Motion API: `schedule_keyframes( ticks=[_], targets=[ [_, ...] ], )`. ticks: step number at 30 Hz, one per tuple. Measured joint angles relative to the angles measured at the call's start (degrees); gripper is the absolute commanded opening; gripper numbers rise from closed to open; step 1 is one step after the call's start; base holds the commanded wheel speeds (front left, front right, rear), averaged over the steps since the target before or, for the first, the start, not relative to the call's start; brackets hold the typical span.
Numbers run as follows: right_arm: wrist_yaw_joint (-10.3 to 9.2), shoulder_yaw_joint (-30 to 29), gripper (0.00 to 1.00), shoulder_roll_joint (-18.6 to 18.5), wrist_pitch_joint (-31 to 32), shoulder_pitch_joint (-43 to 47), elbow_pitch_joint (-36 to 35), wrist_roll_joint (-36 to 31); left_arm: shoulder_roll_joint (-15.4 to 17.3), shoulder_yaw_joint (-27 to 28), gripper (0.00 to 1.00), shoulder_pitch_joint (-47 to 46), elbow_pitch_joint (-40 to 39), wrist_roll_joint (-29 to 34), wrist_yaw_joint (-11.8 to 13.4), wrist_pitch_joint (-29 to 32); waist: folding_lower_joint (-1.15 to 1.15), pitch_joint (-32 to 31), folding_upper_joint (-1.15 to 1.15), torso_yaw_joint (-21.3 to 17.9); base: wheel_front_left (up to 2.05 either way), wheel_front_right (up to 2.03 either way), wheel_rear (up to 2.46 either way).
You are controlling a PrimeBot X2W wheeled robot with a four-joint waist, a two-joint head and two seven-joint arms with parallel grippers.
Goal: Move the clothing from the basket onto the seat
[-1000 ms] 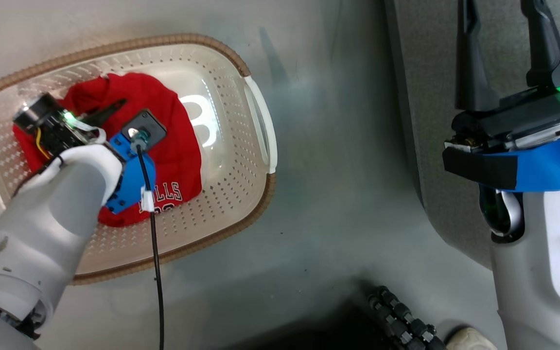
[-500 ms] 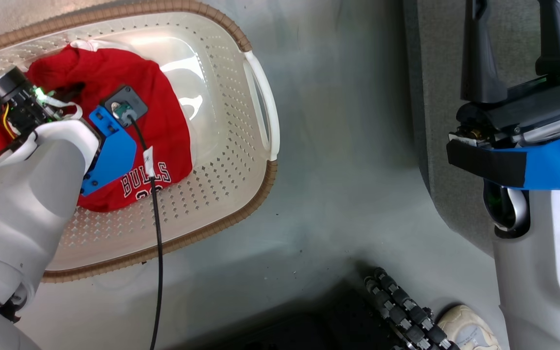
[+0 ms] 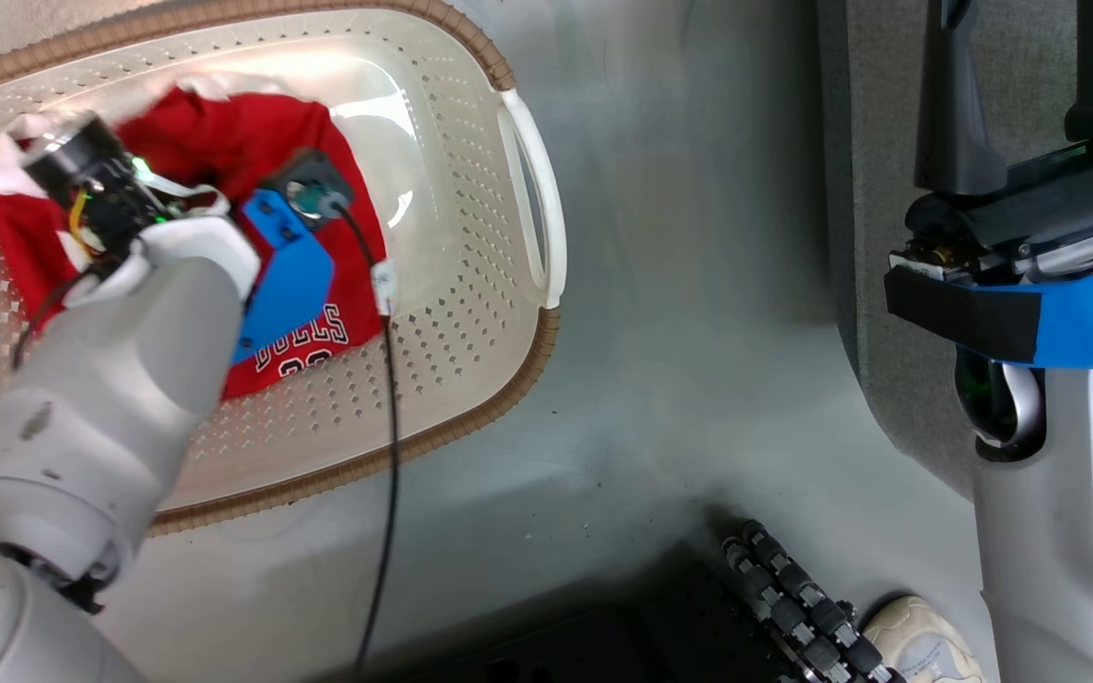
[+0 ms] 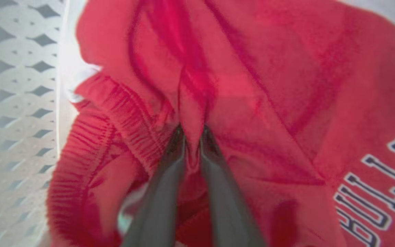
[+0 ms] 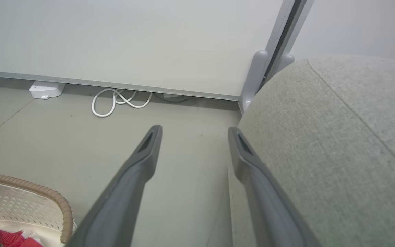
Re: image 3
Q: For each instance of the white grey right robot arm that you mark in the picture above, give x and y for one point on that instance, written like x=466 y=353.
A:
x=1059 y=531

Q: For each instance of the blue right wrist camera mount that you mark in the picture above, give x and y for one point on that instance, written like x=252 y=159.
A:
x=1078 y=323

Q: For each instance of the black roller wheel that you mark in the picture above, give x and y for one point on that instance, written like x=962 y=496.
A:
x=798 y=607

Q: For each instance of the red basketball jersey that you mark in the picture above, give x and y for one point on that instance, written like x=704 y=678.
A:
x=214 y=133

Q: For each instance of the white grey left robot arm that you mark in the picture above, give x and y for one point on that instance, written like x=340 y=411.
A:
x=82 y=408

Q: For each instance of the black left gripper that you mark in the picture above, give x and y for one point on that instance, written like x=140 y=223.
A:
x=110 y=204

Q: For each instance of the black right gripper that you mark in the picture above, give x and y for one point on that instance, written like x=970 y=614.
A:
x=1049 y=223

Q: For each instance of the white rounded base cover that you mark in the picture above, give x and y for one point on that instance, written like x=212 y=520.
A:
x=926 y=645

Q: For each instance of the grey fabric sofa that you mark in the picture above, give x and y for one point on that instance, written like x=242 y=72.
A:
x=879 y=142

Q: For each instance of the cream perforated laundry basket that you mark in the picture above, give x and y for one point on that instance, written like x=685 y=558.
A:
x=461 y=190

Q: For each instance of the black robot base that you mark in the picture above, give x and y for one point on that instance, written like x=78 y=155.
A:
x=556 y=636

